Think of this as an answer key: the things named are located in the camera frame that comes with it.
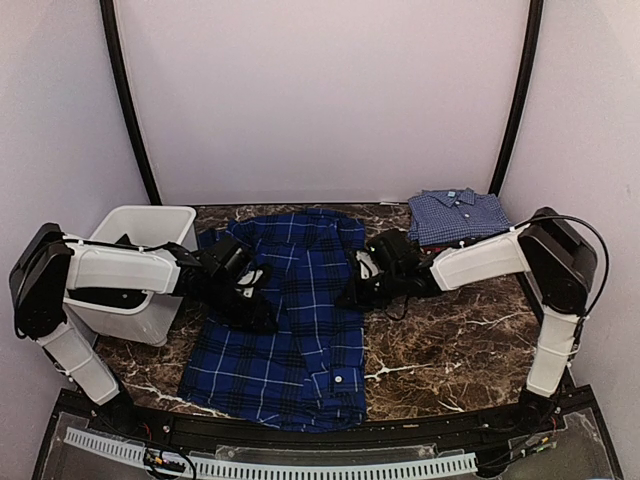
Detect right black frame post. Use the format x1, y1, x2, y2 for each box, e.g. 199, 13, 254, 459
488, 0, 544, 196

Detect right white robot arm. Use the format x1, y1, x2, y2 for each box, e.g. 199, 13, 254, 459
336, 207, 610, 434

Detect black frame post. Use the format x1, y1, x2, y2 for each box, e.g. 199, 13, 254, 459
99, 0, 163, 206
488, 0, 544, 196

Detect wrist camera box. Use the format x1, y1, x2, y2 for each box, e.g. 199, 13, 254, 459
355, 229, 420, 279
199, 237, 273, 290

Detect left black frame post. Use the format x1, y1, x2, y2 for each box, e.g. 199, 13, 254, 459
99, 0, 163, 206

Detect dark blue plaid shirt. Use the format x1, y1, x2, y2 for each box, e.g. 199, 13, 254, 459
178, 209, 367, 433

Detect red black folded shirt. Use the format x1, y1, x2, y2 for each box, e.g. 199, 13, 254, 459
420, 244, 460, 255

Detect black garment in bin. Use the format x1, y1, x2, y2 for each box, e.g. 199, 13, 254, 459
115, 234, 135, 247

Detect white plastic bin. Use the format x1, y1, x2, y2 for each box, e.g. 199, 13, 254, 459
65, 206, 197, 346

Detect white slotted cable duct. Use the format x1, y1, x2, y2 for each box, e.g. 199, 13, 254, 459
64, 427, 478, 479

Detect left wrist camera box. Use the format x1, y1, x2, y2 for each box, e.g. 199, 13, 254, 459
199, 237, 273, 290

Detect light blue checked folded shirt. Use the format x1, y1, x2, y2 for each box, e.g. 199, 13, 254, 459
408, 188, 511, 246

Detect black front rail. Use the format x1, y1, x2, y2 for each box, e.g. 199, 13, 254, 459
54, 387, 601, 451

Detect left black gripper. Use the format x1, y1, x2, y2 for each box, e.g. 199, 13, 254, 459
203, 275, 279, 333

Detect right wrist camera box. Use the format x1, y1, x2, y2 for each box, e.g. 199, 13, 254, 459
355, 229, 420, 279

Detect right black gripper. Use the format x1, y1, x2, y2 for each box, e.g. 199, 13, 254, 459
334, 267, 405, 312

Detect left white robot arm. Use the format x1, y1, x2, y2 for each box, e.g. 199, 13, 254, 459
9, 223, 277, 436

